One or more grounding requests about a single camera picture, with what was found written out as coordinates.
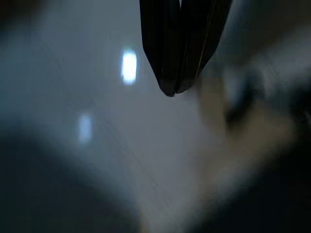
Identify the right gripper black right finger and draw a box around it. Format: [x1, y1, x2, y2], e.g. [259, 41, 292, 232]
[176, 0, 231, 94]

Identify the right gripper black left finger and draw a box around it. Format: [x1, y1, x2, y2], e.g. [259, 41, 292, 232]
[140, 0, 182, 97]

